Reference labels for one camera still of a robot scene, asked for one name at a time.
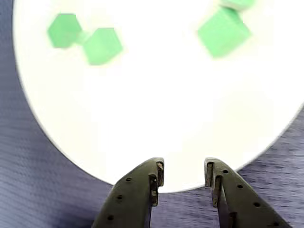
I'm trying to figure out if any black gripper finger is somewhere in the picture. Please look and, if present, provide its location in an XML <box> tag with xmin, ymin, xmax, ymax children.
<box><xmin>204</xmin><ymin>156</ymin><xmax>293</xmax><ymax>228</ymax></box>
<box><xmin>91</xmin><ymin>156</ymin><xmax>165</xmax><ymax>228</ymax></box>

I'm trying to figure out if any white round plate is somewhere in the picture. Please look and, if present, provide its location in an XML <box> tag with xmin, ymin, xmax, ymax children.
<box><xmin>11</xmin><ymin>0</ymin><xmax>304</xmax><ymax>193</ymax></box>

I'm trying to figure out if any blue woven table cloth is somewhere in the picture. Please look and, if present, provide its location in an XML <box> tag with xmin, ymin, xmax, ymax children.
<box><xmin>0</xmin><ymin>0</ymin><xmax>304</xmax><ymax>228</ymax></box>

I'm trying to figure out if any green cube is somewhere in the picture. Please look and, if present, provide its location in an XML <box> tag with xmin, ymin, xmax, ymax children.
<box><xmin>196</xmin><ymin>6</ymin><xmax>253</xmax><ymax>59</ymax></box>
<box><xmin>47</xmin><ymin>13</ymin><xmax>83</xmax><ymax>49</ymax></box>
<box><xmin>219</xmin><ymin>0</ymin><xmax>256</xmax><ymax>11</ymax></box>
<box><xmin>83</xmin><ymin>27</ymin><xmax>124</xmax><ymax>66</ymax></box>

